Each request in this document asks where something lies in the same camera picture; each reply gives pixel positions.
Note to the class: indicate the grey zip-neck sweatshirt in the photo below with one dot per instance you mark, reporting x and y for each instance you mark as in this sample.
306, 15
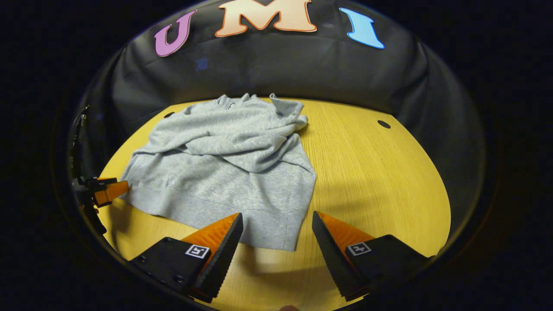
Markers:
224, 181

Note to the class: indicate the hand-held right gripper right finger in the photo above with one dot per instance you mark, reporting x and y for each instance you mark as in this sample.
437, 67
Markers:
335, 261

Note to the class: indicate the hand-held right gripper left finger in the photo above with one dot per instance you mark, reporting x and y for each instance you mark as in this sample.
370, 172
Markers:
222, 259

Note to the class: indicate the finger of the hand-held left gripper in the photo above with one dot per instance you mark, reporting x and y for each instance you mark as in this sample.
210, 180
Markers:
110, 192

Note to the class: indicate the black backdrop cloth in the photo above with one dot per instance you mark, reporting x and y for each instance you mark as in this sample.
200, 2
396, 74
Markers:
281, 69

